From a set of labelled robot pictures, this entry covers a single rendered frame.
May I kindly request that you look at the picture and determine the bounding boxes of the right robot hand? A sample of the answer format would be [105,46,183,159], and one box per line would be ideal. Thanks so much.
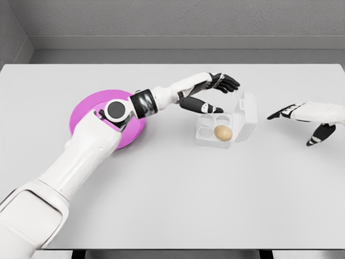
[266,101,338,147]

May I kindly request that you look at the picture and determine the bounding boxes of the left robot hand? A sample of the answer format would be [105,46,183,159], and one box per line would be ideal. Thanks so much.
[171,71,241,114]

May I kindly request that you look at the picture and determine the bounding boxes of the clear plastic egg box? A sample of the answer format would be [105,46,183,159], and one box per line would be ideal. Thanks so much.
[195,91,259,149]

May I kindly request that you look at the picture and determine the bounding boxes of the brown egg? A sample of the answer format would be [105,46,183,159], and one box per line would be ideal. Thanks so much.
[213,125,233,141]

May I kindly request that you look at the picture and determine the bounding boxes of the pink round plate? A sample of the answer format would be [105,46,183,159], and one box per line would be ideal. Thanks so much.
[68,89,147,151]

